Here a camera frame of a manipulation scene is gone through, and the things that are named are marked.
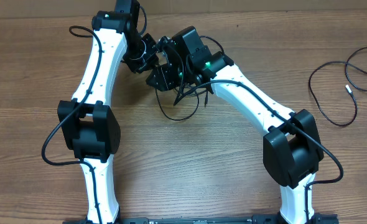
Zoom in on thick black usb cable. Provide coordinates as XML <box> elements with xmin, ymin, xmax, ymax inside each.
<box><xmin>154</xmin><ymin>83</ymin><xmax>209</xmax><ymax>122</ymax></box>

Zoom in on thin black cable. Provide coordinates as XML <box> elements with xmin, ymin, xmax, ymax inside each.
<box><xmin>307</xmin><ymin>45</ymin><xmax>367</xmax><ymax>128</ymax></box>

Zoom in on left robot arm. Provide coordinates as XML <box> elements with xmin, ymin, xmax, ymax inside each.
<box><xmin>57</xmin><ymin>1</ymin><xmax>158</xmax><ymax>223</ymax></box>

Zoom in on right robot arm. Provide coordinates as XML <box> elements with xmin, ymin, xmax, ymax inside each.
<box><xmin>144</xmin><ymin>26</ymin><xmax>323</xmax><ymax>223</ymax></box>

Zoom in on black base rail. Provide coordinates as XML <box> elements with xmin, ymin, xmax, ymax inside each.
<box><xmin>62</xmin><ymin>213</ymin><xmax>339</xmax><ymax>224</ymax></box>

